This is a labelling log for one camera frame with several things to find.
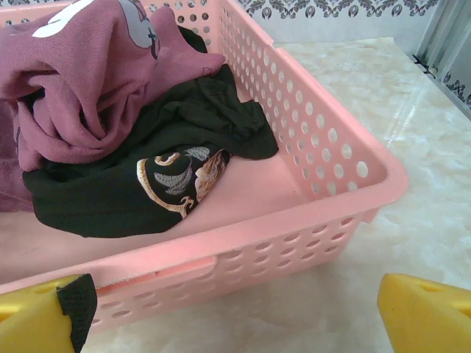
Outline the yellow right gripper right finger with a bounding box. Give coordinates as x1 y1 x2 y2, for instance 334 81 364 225
378 272 471 353

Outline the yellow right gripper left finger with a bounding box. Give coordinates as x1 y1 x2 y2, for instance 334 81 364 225
0 274 99 353

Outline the maroon star print t-shirt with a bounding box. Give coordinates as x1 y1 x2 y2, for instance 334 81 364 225
0 0 226 214

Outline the aluminium frame post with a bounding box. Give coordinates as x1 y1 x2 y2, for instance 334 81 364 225
415 0 471 121

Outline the pink perforated plastic basket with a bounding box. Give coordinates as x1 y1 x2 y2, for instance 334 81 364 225
0 0 409 334

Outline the black embroidered t-shirt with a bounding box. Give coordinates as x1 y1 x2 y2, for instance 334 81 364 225
21 25 280 239

